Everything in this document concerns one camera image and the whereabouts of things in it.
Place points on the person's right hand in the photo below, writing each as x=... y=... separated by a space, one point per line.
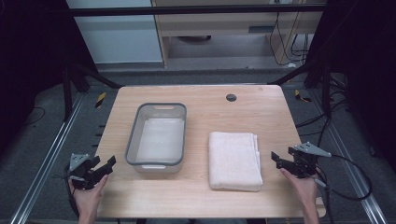
x=303 y=189

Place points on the black metal stand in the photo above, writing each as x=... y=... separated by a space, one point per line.
x=325 y=90
x=67 y=93

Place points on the yellow black tape marker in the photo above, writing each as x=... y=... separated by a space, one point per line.
x=301 y=96
x=100 y=99

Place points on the grey-rimmed white plastic basin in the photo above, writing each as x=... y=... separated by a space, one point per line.
x=157 y=138

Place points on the black curtain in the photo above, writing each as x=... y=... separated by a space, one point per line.
x=367 y=62
x=31 y=62

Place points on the black horizontal frame bar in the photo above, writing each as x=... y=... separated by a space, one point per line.
x=186 y=11

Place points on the aluminium floor rail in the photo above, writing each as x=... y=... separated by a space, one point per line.
x=53 y=146
x=345 y=155

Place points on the light wooden desk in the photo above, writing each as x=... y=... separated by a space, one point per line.
x=224 y=23

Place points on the pale pink towel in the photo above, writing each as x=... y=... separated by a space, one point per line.
x=233 y=160

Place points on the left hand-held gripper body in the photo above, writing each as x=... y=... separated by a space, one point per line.
x=81 y=174

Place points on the white cabinet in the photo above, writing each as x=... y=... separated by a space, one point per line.
x=118 y=37

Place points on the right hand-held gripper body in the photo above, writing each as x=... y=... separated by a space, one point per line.
x=303 y=161

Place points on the person's left hand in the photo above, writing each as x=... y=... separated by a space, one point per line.
x=88 y=197

